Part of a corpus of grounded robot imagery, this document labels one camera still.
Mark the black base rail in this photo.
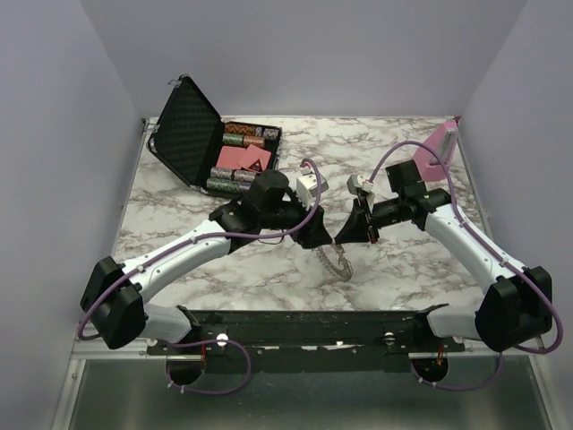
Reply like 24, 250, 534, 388
147, 311, 465, 374

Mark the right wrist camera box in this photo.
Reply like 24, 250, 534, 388
346, 174, 373, 196

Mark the black poker chip case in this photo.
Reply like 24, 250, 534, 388
147, 74, 282, 198

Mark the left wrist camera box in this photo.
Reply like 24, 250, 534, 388
295, 174, 329, 209

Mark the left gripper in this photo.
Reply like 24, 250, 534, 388
260, 191, 333, 250

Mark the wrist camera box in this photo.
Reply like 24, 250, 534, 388
295, 174, 329, 209
346, 174, 373, 196

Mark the pink holder block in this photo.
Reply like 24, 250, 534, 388
413, 120, 458, 183

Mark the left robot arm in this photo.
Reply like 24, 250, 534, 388
78, 160, 331, 354

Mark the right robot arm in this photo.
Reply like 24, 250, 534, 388
335, 161, 552, 352

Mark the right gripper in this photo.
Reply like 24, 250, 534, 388
335, 195, 405, 244

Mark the red playing card deck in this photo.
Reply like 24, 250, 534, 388
216, 145, 246, 169

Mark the red card with black triangle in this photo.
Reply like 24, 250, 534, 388
237, 145, 271, 173

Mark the metal disc keyring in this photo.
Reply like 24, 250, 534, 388
313, 243, 354, 281

